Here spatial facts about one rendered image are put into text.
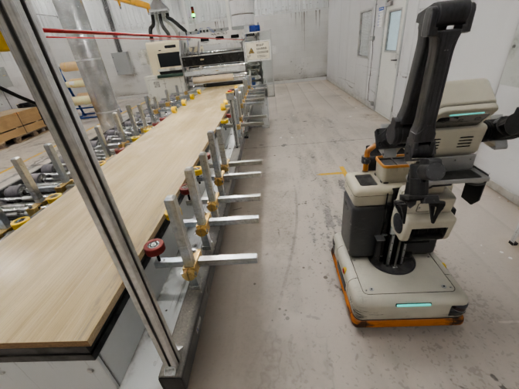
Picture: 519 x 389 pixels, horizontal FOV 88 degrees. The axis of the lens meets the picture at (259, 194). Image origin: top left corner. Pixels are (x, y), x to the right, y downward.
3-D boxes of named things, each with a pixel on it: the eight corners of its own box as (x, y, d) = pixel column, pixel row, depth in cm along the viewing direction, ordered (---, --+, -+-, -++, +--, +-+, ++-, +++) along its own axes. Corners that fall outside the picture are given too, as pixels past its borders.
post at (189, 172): (213, 249, 140) (193, 165, 116) (212, 254, 137) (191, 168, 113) (206, 250, 140) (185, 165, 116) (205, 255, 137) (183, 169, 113)
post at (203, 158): (221, 225, 163) (206, 150, 139) (220, 228, 160) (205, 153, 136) (215, 225, 163) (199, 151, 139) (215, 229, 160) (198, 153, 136)
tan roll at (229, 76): (260, 76, 526) (259, 69, 520) (260, 77, 516) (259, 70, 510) (189, 84, 537) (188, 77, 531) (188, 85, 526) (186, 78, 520)
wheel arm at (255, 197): (260, 198, 157) (260, 192, 155) (260, 201, 154) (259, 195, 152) (188, 204, 160) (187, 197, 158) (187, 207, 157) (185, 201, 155)
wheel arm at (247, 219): (259, 221, 134) (258, 214, 132) (259, 224, 132) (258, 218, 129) (174, 225, 138) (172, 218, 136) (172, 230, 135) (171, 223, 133)
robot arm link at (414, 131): (466, 2, 72) (423, 7, 73) (481, 0, 67) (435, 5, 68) (429, 152, 94) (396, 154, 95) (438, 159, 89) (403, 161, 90)
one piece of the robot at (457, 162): (397, 196, 127) (405, 153, 116) (458, 192, 125) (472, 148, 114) (412, 214, 113) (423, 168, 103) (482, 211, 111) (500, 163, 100)
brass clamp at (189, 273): (204, 257, 119) (201, 248, 116) (197, 280, 107) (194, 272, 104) (190, 258, 119) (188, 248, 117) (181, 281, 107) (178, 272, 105)
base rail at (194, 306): (255, 98, 530) (254, 93, 525) (187, 390, 87) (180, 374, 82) (251, 99, 531) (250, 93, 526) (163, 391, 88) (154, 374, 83)
